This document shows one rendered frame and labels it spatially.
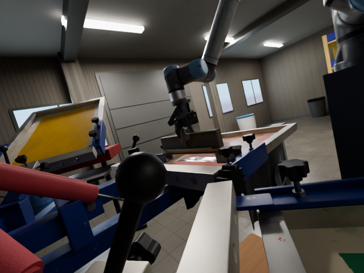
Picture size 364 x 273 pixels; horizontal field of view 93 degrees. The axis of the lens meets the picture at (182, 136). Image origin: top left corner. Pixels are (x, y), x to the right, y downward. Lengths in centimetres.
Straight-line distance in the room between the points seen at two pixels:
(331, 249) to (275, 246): 9
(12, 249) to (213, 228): 24
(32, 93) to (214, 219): 400
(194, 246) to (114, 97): 408
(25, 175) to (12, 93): 365
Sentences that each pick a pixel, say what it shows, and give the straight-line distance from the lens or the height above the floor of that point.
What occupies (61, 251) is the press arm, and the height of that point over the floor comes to 92.
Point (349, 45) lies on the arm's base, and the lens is 77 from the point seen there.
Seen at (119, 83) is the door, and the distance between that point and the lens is 436.
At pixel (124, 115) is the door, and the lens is 418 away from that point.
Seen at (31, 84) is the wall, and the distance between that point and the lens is 416.
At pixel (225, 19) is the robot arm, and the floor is 152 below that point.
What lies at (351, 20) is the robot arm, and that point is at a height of 132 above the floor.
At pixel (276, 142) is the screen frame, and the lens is 89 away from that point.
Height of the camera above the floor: 118
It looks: 5 degrees down
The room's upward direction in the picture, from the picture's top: 15 degrees counter-clockwise
